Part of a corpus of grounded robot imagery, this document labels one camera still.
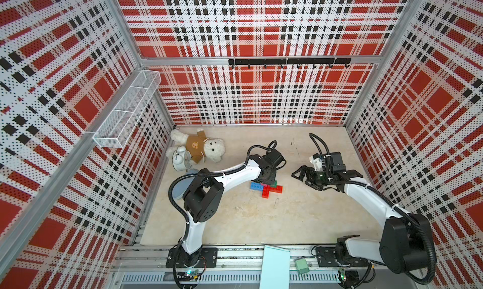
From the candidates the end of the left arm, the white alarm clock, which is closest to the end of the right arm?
the end of the left arm

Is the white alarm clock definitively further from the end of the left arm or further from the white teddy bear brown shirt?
the end of the left arm

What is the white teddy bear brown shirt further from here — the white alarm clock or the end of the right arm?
the end of the right arm
